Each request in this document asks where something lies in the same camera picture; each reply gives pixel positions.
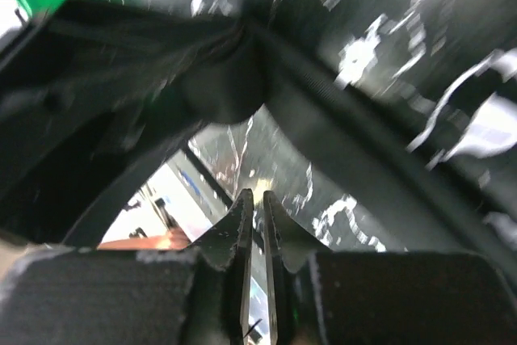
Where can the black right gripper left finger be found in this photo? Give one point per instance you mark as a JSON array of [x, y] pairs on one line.
[[198, 295]]

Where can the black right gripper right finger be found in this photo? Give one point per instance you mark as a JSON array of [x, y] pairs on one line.
[[320, 296]]

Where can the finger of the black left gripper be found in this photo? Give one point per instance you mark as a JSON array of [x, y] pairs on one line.
[[96, 96]]

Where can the black marbled table mat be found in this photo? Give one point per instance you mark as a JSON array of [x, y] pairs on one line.
[[443, 71]]

